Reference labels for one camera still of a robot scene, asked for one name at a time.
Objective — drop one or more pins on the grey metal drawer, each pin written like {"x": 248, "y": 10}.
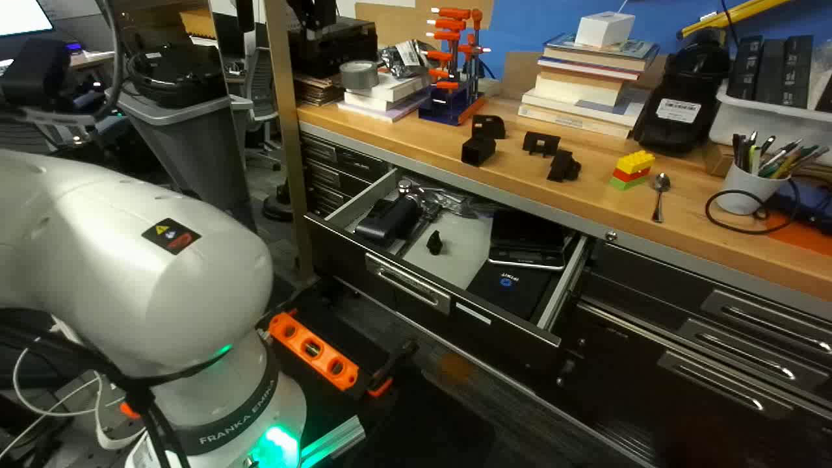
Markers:
{"x": 407, "y": 279}

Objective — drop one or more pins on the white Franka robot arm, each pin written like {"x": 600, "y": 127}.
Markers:
{"x": 105, "y": 262}

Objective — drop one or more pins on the grey drawer cabinet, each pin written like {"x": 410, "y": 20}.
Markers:
{"x": 692, "y": 346}
{"x": 335, "y": 173}

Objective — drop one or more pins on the small black plastic part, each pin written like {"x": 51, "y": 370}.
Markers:
{"x": 435, "y": 244}

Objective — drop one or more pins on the silver metal tool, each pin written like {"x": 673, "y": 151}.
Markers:
{"x": 432, "y": 199}

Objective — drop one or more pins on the black flat box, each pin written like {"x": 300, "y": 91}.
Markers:
{"x": 511, "y": 286}

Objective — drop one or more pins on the black digital scale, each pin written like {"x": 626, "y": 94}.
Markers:
{"x": 530, "y": 238}

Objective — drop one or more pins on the black orange clamp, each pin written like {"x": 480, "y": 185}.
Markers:
{"x": 389, "y": 366}

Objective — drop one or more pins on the orange spirit level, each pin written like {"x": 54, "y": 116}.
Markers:
{"x": 313, "y": 353}

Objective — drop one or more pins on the wooden side panel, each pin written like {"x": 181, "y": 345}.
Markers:
{"x": 288, "y": 132}

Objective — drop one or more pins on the stack of brown folders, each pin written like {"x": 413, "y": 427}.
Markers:
{"x": 315, "y": 90}

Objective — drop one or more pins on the silver foil packet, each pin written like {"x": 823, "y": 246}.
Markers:
{"x": 405, "y": 56}

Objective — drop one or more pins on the black printer box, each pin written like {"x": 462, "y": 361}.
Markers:
{"x": 335, "y": 43}

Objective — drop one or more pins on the brown cardboard sheet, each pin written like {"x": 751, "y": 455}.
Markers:
{"x": 392, "y": 21}

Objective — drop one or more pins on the stack of books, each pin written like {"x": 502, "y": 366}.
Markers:
{"x": 582, "y": 88}

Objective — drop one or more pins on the coloured toy brick stack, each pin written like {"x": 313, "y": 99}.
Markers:
{"x": 634, "y": 167}

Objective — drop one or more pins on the blue backboard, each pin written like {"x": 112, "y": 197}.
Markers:
{"x": 530, "y": 28}

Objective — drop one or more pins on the silver metal spoon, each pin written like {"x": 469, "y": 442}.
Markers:
{"x": 661, "y": 184}

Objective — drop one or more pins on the small white box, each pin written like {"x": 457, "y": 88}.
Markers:
{"x": 605, "y": 30}

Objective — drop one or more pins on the black bulky equipment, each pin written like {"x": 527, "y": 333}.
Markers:
{"x": 179, "y": 73}

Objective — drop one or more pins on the black device with white label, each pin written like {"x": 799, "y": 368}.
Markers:
{"x": 680, "y": 94}

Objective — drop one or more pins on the white cup with pens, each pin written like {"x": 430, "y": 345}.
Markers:
{"x": 747, "y": 189}

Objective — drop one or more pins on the white plastic bin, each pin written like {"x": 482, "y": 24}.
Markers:
{"x": 762, "y": 119}

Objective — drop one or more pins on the black rectangular block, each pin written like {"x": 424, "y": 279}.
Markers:
{"x": 770, "y": 69}
{"x": 799, "y": 71}
{"x": 744, "y": 65}

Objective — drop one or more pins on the yellow level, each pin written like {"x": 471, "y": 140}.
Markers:
{"x": 738, "y": 16}

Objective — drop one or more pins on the orange flat object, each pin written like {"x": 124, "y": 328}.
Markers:
{"x": 807, "y": 238}

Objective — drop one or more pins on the bright computer monitor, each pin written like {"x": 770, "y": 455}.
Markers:
{"x": 21, "y": 16}

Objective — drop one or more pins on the grey duct tape roll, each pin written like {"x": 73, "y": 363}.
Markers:
{"x": 358, "y": 77}

